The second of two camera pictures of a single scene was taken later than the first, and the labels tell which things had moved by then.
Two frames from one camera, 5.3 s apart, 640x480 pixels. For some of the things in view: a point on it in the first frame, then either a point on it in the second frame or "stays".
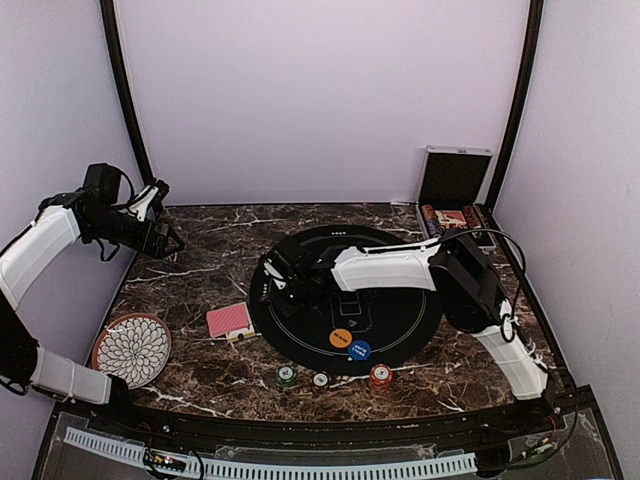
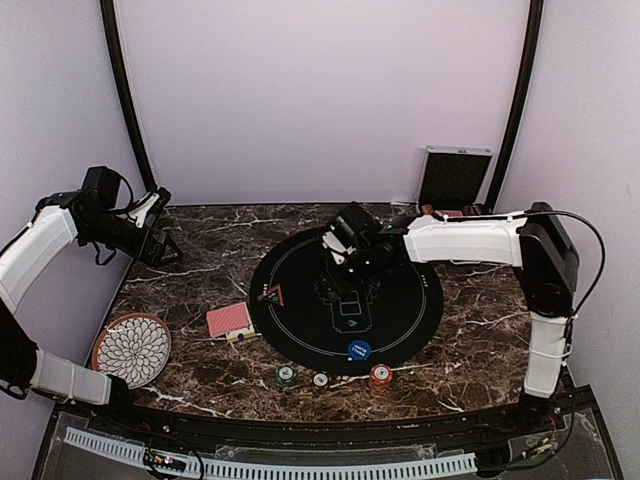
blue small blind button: (359, 350) stays
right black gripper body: (299, 299) to (364, 268)
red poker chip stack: (380, 379) stays
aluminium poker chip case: (450, 193) stays
